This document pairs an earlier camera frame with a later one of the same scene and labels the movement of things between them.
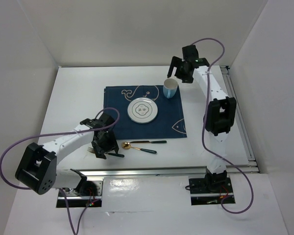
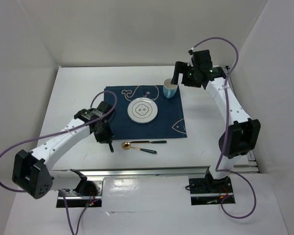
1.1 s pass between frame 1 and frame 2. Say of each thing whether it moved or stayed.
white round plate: stayed
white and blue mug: stayed
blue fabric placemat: stayed
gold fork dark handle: moved
